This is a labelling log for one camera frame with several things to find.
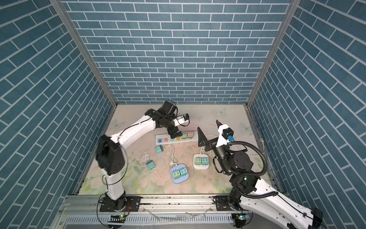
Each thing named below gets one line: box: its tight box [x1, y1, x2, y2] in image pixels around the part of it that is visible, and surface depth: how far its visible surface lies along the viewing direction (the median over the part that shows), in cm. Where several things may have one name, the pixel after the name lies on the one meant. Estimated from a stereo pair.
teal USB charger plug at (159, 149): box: [154, 144, 164, 154], surface depth 94 cm
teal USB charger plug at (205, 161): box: [201, 157, 209, 167], surface depth 84 cm
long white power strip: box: [155, 130, 199, 146], surface depth 98 cm
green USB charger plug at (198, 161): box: [194, 157, 202, 166], surface depth 84 cm
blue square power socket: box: [170, 164, 190, 185], surface depth 82 cm
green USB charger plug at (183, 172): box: [179, 167, 188, 177], surface depth 79 cm
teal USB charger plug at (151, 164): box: [146, 159, 156, 171], surface depth 88 cm
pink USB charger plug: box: [187, 131, 194, 139], surface depth 96 cm
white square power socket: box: [193, 153, 210, 170], surface depth 86 cm
